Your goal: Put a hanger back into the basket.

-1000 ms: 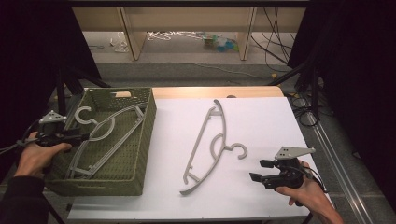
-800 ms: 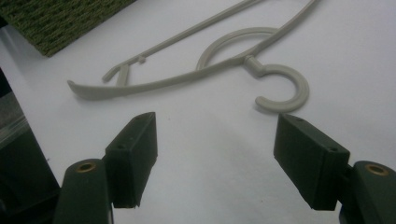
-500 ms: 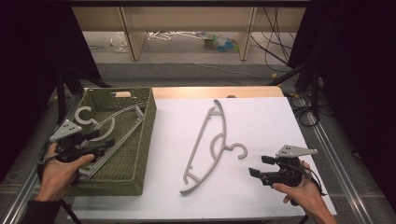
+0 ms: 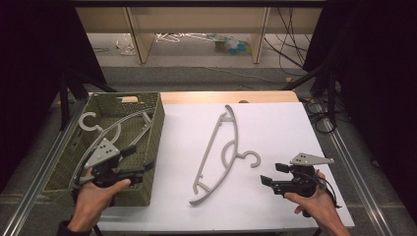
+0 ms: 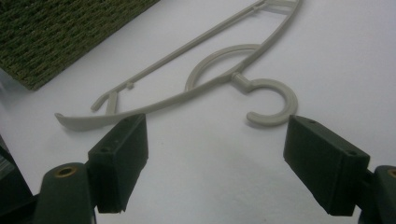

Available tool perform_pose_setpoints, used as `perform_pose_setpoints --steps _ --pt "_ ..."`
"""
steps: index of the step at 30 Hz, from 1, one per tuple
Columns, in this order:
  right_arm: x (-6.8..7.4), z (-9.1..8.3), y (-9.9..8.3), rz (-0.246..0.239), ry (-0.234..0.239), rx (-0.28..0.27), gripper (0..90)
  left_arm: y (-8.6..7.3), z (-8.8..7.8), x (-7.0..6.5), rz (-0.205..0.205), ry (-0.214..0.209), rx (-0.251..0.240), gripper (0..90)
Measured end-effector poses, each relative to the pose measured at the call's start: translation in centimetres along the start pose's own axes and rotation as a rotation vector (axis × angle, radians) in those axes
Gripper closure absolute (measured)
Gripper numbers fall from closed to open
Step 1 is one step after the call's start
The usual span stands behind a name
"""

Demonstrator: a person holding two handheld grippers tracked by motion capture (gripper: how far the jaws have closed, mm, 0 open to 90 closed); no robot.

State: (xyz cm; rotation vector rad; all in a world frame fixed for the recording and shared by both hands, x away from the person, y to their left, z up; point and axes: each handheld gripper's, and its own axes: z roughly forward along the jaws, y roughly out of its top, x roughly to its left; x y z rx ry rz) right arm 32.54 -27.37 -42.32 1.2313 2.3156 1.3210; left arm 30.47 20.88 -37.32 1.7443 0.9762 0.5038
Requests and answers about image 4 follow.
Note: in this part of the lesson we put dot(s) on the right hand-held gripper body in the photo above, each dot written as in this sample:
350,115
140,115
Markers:
300,183

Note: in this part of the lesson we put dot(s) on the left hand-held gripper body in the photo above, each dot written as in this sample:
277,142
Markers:
103,154

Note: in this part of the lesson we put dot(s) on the green woven basket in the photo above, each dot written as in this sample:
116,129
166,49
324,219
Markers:
131,157

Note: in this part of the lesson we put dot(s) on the grey plastic clothes hanger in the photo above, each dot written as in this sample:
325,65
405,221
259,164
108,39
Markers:
81,122
235,139

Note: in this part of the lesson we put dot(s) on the person's right hand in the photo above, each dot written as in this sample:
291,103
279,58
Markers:
314,205

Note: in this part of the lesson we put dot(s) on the person's left hand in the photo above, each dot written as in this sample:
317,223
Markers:
93,203

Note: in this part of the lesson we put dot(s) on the white table sheet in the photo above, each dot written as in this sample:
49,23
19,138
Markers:
278,131

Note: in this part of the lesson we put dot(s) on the black metal stand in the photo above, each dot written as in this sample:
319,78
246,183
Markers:
331,98
65,101

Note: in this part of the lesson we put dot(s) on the clear plastic bag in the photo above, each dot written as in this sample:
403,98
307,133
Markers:
126,46

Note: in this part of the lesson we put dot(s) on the dark curtain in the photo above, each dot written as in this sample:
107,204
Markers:
36,65
377,82

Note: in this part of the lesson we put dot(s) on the pile of colourful plastic items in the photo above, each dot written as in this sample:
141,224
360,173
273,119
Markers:
234,46

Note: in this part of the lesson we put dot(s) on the silver metal rail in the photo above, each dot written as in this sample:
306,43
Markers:
357,183
39,170

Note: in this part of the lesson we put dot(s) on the light wooden desk frame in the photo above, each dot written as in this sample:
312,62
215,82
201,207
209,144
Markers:
141,36

